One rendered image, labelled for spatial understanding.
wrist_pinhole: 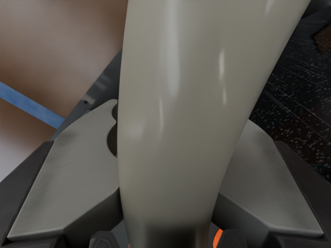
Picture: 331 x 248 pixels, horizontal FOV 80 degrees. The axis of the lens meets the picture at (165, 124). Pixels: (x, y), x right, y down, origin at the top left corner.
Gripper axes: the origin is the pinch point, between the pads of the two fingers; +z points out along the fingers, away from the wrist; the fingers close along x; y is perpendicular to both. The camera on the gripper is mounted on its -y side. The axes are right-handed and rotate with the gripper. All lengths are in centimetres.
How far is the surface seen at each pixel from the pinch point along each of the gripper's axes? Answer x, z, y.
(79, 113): -46, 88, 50
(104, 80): -29, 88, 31
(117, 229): -16, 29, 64
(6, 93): -84, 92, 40
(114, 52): -23, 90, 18
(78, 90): -44, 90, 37
